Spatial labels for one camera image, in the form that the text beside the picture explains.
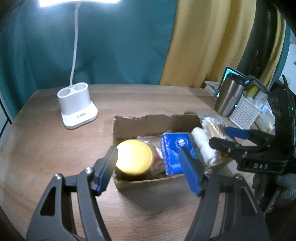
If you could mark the white desk lamp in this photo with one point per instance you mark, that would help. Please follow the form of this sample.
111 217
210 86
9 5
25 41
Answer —
77 108

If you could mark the pink snack plastic bag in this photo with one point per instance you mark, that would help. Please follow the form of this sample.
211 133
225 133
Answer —
154 142

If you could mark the yellow curtain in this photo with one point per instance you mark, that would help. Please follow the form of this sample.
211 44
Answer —
209 36

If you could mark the yellow green sponge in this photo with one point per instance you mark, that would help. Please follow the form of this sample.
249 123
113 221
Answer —
252 91

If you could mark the cotton swabs plastic bag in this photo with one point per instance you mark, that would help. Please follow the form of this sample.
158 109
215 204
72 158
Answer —
215 126

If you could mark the stainless steel tumbler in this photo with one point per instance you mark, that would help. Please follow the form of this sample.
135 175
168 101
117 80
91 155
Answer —
229 94

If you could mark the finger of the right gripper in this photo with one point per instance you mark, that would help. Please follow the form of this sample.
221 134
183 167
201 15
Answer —
231 145
245 134

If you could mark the teal curtain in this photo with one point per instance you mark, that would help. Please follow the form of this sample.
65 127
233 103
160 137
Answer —
123 43

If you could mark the yellow lid jar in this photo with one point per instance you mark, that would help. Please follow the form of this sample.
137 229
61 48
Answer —
134 160

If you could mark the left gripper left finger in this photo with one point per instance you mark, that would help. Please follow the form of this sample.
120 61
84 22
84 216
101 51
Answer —
53 218

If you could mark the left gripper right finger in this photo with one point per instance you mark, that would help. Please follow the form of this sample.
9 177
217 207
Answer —
242 218

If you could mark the blue tissue pack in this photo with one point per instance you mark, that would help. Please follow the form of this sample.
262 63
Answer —
170 145

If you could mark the white perforated plastic basket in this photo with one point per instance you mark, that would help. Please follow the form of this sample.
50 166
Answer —
244 114

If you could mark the brown cardboard box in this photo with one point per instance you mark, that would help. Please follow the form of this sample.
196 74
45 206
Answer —
153 125

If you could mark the white socks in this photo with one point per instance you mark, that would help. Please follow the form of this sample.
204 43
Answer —
210 156

